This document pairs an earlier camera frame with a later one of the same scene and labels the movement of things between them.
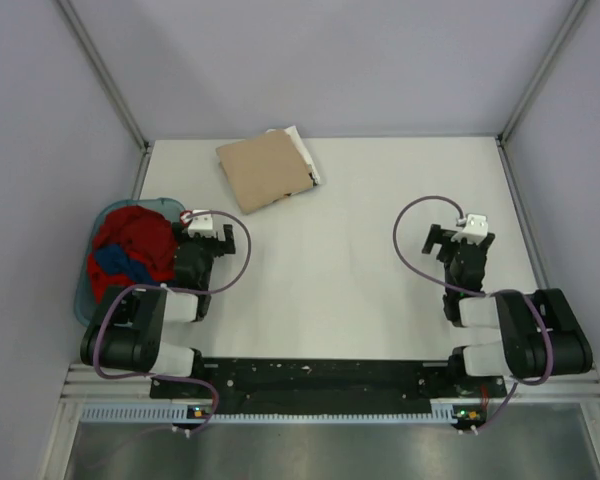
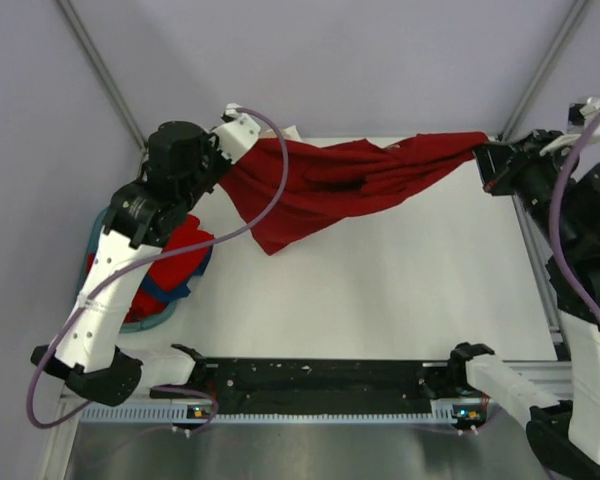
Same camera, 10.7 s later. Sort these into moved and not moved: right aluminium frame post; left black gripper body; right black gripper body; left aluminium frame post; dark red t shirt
Moved: right black gripper body; dark red t shirt; left black gripper body
Not moved: left aluminium frame post; right aluminium frame post
